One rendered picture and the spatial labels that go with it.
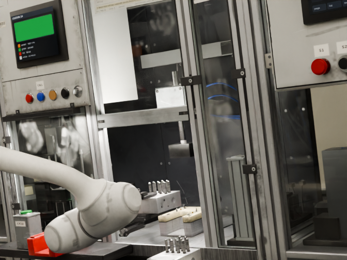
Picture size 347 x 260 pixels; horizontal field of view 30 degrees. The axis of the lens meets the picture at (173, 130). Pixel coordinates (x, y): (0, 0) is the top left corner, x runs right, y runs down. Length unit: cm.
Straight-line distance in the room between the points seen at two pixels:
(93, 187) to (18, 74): 84
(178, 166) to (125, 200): 90
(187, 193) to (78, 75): 66
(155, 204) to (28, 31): 76
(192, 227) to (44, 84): 71
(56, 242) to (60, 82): 69
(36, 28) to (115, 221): 87
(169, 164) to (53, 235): 90
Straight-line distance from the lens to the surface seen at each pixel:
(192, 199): 248
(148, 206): 201
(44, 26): 224
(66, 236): 171
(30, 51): 229
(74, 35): 217
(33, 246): 217
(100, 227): 167
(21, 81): 237
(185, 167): 247
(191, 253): 183
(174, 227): 219
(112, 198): 161
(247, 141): 180
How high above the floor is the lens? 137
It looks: 3 degrees down
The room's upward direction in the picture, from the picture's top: 7 degrees counter-clockwise
